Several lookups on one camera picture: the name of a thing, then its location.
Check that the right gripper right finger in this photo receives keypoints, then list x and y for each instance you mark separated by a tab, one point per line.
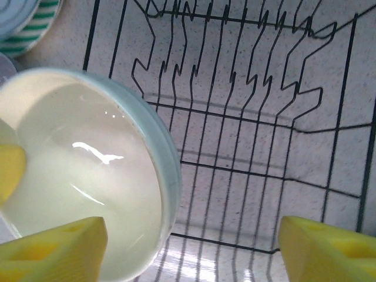
329	255

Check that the green striped plate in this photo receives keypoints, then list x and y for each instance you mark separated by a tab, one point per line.
38	26

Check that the white bowl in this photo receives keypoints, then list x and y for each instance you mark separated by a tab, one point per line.
88	176

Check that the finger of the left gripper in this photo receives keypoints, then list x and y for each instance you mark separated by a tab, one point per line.
10	173

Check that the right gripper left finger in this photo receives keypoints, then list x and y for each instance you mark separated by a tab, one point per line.
44	258

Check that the purple bowl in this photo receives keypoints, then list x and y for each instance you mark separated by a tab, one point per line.
6	66

